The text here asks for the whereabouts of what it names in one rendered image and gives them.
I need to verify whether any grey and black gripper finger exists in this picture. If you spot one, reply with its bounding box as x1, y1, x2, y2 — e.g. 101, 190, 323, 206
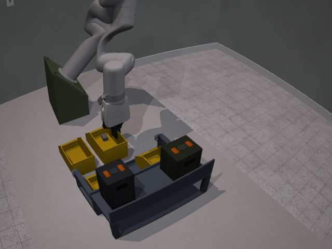
102, 119, 118, 139
116, 123, 123, 133

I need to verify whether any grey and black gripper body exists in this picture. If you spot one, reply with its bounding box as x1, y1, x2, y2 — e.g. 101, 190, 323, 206
101, 94, 130, 128

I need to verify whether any dark grey metal shelf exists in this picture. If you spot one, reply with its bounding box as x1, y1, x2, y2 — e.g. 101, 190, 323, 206
71, 159, 215, 239

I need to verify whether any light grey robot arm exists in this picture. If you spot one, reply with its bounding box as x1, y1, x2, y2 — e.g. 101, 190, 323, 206
58, 0, 137, 105

